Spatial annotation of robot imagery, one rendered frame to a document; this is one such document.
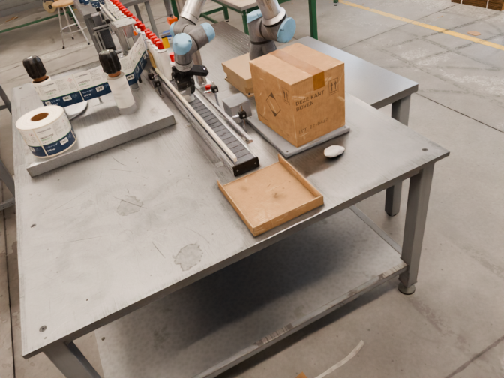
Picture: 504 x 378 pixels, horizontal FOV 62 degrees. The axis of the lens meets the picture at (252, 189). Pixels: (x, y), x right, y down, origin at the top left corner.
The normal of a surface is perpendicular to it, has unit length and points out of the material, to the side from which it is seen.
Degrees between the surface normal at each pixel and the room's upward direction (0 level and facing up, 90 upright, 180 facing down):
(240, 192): 0
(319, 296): 1
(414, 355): 0
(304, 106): 90
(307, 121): 90
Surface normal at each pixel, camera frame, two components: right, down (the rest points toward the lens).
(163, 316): -0.15, -0.77
